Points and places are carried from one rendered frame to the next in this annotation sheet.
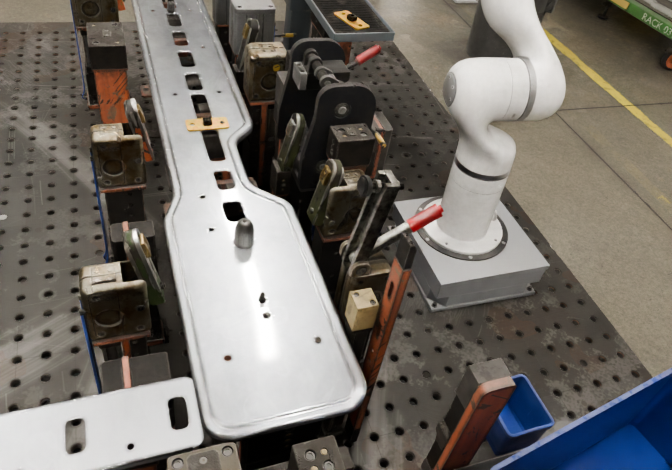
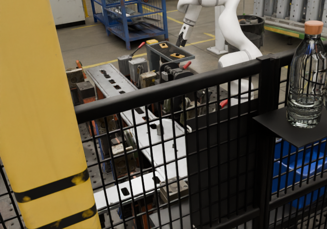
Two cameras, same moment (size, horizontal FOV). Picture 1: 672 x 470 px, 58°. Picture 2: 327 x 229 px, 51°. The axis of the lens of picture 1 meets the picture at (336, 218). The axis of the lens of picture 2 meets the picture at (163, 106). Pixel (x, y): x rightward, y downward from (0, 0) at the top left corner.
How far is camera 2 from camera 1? 0.61 m
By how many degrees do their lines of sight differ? 15
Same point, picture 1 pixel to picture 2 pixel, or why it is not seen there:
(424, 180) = not seen: hidden behind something
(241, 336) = (170, 158)
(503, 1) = (230, 32)
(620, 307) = not seen: outside the picture
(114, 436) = (137, 189)
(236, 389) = (173, 170)
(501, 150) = (246, 85)
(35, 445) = (113, 196)
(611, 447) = (308, 156)
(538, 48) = (247, 45)
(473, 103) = not seen: hidden behind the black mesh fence
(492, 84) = (235, 60)
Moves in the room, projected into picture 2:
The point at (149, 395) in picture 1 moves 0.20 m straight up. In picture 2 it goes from (145, 178) to (138, 130)
